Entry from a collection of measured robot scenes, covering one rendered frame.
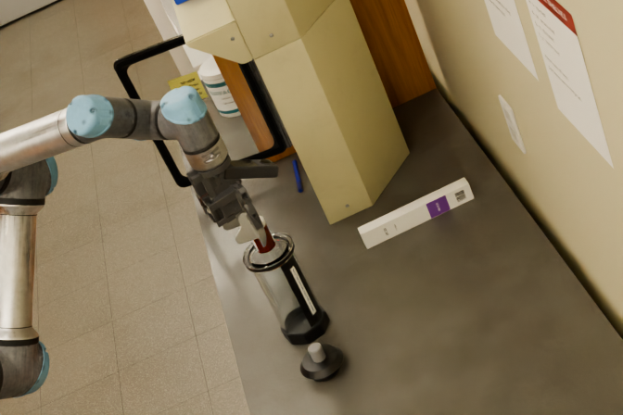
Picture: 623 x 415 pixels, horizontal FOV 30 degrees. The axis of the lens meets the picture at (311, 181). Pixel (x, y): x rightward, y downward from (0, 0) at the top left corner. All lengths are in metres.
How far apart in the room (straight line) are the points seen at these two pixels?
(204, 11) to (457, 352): 0.91
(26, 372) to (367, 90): 0.98
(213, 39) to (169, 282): 2.17
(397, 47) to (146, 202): 2.29
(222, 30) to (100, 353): 2.15
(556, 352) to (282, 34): 0.87
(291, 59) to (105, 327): 2.19
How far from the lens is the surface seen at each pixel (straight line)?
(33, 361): 2.50
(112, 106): 2.09
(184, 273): 4.48
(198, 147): 2.12
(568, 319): 2.24
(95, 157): 5.58
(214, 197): 2.19
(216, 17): 2.47
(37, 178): 2.44
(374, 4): 2.88
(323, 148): 2.59
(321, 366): 2.29
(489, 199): 2.58
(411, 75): 2.99
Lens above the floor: 2.47
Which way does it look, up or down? 32 degrees down
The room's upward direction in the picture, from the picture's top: 25 degrees counter-clockwise
